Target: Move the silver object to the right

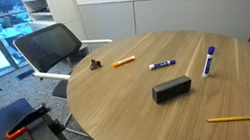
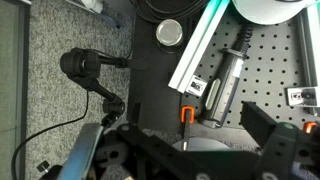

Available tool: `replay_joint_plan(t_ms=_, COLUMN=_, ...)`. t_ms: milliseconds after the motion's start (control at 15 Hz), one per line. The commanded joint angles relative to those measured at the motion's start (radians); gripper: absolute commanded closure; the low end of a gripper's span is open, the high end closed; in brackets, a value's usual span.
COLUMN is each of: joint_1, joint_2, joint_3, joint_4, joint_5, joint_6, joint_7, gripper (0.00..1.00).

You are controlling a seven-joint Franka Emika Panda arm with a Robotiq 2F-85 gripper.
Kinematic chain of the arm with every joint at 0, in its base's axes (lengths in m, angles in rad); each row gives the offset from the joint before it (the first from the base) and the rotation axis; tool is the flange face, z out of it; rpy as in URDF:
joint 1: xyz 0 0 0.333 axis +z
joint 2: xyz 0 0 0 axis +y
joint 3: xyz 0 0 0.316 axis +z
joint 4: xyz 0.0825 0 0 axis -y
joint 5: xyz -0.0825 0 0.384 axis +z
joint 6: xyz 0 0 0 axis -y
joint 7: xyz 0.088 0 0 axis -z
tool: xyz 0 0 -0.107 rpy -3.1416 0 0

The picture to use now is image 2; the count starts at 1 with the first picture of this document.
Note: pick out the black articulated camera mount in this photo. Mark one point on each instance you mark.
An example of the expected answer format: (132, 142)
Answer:
(83, 67)

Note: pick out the round silver metal disc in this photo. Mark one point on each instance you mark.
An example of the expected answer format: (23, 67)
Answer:
(169, 33)

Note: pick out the black perforated breadboard plate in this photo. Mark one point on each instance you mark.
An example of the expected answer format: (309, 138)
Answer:
(272, 66)

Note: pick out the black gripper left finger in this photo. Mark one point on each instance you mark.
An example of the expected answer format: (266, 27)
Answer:
(151, 158)

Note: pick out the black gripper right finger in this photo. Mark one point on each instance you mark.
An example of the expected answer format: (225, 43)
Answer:
(282, 144)

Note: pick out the white aluminium extrusion rail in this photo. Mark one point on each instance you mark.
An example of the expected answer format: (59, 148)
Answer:
(197, 44)

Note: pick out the white fiducial tag label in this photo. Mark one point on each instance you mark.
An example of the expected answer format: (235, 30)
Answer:
(196, 86)

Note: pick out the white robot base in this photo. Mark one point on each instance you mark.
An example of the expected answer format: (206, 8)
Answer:
(270, 12)

